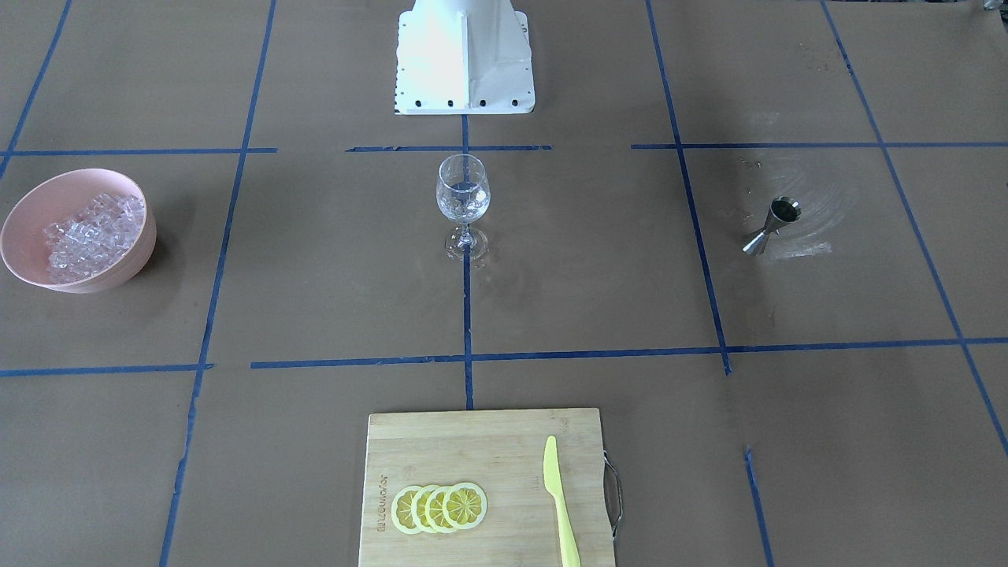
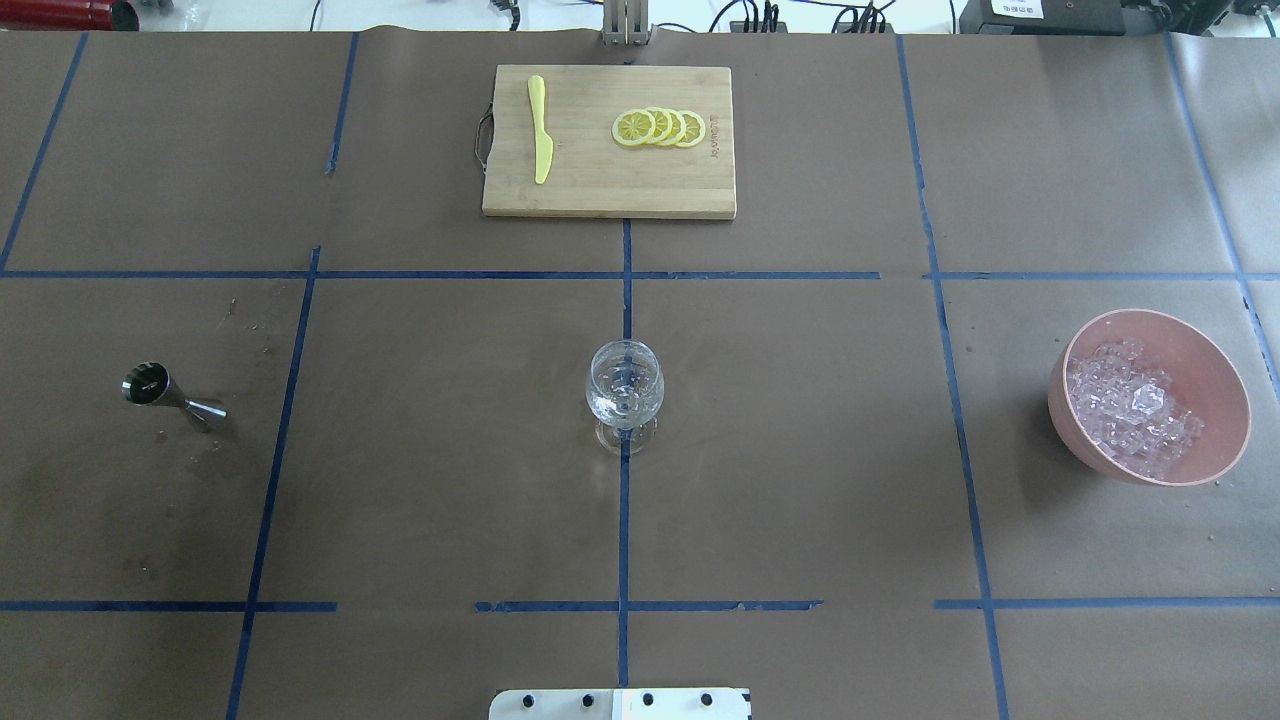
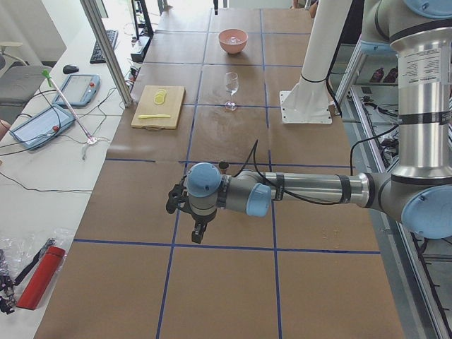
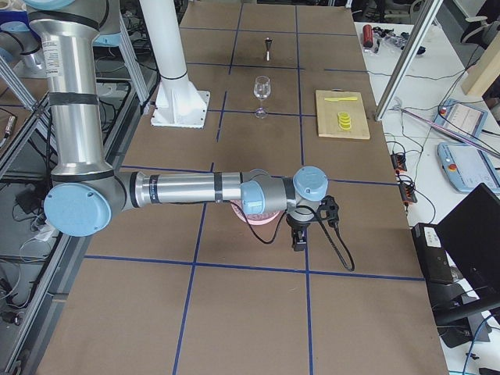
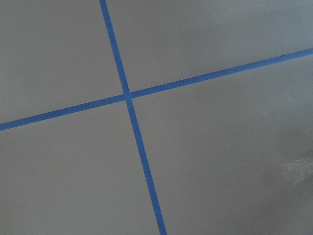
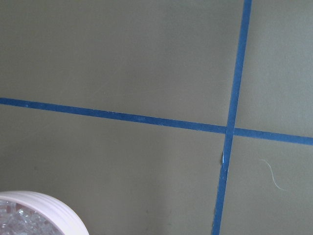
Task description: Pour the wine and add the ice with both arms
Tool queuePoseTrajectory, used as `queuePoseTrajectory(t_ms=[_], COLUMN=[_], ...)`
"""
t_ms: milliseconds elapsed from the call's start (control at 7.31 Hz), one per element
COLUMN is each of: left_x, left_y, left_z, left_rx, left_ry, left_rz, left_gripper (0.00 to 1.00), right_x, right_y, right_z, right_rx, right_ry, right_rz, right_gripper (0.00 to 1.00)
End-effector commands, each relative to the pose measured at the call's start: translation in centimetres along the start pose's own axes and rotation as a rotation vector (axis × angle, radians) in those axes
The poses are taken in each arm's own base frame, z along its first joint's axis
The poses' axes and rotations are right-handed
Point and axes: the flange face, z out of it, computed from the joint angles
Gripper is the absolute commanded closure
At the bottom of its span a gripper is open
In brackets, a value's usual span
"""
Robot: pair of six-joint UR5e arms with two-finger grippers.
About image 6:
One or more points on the clear ice cubes pile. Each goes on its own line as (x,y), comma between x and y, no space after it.
(16,219)

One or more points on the pink bowl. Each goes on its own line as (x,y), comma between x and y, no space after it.
(54,210)

